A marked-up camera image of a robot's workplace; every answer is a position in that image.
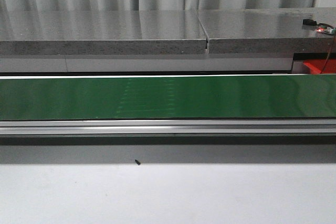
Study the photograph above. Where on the red tray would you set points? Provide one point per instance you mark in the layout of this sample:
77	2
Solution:
316	66

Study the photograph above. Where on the small green circuit board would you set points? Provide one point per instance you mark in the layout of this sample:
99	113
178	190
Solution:
319	27

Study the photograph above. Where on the aluminium conveyor frame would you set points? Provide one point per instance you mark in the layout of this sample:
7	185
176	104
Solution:
192	126

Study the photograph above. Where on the grey stone bench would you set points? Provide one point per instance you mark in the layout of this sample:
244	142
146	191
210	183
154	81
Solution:
234	41

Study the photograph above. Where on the green conveyor belt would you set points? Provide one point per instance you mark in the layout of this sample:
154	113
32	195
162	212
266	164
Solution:
273	96

